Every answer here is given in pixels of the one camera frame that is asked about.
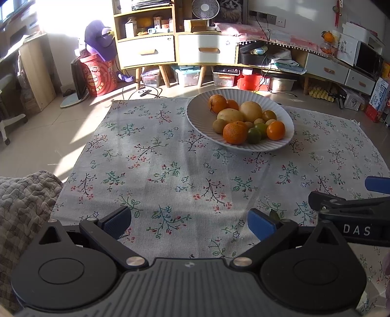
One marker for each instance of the floral tablecloth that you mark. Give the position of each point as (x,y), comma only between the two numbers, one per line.
(182,183)

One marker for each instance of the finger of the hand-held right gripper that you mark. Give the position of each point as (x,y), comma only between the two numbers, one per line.
(377,184)
(350,210)

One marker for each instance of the clear bin with black lid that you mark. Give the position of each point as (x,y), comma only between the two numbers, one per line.
(225,77)

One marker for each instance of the bowl of small oranges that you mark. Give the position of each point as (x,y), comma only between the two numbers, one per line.
(327,49)

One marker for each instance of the red storage box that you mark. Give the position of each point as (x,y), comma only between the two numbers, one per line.
(254,83)

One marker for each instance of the double wall socket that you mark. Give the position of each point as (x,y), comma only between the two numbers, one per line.
(262,16)

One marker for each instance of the red hanging ornament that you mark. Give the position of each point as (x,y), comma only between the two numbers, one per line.
(336,12)

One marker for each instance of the black case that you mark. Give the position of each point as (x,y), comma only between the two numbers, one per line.
(253,59)

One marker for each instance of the cat picture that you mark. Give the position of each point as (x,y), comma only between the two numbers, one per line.
(231,10)

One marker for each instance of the green leaf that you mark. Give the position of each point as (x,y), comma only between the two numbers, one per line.
(275,215)

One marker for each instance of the orange cherry tomato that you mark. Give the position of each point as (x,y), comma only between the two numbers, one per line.
(233,105)
(243,123)
(276,130)

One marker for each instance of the wooden cabinet with white drawers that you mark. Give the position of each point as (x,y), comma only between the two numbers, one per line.
(143,50)

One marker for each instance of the yellow potato front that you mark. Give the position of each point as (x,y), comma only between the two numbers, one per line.
(230,115)

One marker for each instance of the tan longan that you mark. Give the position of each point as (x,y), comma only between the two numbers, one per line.
(219,126)
(259,121)
(270,122)
(249,124)

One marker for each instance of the light wooden desk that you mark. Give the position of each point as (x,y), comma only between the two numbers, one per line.
(33,70)

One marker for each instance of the white chair base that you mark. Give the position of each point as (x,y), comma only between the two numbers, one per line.
(12,120)

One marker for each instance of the yellow potato back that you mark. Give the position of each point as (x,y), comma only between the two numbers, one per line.
(250,111)

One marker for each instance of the brownish green cherry tomato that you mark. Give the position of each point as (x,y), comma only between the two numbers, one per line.
(269,115)

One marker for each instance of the black power strip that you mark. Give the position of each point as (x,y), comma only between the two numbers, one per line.
(146,92)

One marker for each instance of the white flat box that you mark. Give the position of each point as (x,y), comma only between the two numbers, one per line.
(361,32)

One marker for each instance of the yellow potato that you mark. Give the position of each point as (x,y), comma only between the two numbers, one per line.
(230,115)
(250,111)

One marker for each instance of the yellow egg tray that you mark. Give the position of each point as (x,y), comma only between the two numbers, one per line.
(320,93)

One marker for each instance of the purple plush toy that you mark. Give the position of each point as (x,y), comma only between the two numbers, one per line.
(99,39)

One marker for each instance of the white printed box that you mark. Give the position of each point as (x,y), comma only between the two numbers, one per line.
(347,48)

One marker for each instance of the small cardboard box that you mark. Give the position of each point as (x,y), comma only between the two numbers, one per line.
(195,26)

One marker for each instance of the white storage bin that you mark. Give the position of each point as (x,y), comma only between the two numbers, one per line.
(283,85)

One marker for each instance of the red patterned drum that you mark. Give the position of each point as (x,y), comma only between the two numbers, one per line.
(97,79)

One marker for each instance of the blue and white carton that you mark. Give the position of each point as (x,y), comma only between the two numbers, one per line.
(379,93)

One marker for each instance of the white desk fan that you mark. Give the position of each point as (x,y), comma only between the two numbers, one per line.
(205,9)

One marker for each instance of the white patterned floor box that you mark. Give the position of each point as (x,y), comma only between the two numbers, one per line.
(353,100)

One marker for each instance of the orange mandarin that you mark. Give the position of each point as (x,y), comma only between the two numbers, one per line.
(218,103)
(234,133)

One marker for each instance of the small red box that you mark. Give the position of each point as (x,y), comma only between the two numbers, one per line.
(372,113)

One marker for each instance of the clear bin with blue lid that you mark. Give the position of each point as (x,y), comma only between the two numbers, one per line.
(187,76)

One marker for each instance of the grey quilted cloth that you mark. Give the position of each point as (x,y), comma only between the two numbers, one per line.
(24,207)

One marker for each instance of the clear storage bin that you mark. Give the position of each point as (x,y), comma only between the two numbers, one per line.
(151,77)

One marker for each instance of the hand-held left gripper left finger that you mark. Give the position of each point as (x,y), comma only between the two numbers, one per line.
(117,222)

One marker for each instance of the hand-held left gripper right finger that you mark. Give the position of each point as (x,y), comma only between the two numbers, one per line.
(262,224)

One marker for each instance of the pink patterned runner cloth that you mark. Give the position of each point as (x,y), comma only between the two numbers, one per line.
(274,36)

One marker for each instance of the single wall socket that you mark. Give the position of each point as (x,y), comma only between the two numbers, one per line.
(281,21)

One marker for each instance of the black microwave oven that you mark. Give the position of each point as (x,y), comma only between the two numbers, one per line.
(367,59)

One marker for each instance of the low stand with grey drawers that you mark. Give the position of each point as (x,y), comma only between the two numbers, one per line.
(326,70)

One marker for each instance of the white ribbed plate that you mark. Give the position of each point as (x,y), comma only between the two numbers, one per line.
(198,119)

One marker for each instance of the stack of folded papers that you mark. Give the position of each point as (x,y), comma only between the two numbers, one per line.
(288,62)

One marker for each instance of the orange fruit figurine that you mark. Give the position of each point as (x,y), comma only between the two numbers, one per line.
(328,37)

